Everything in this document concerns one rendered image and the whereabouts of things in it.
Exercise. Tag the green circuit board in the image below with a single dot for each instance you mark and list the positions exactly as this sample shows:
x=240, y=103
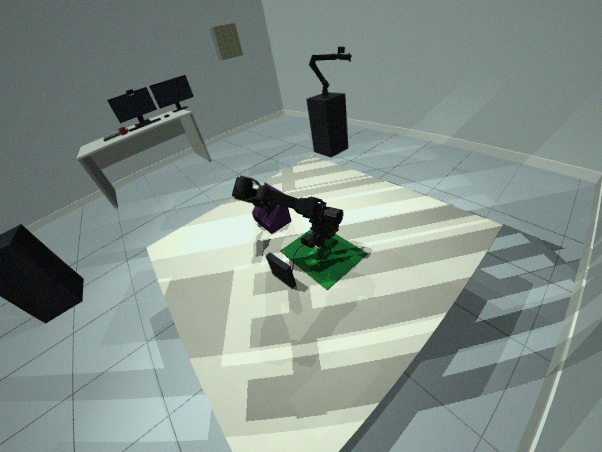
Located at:
x=328, y=264

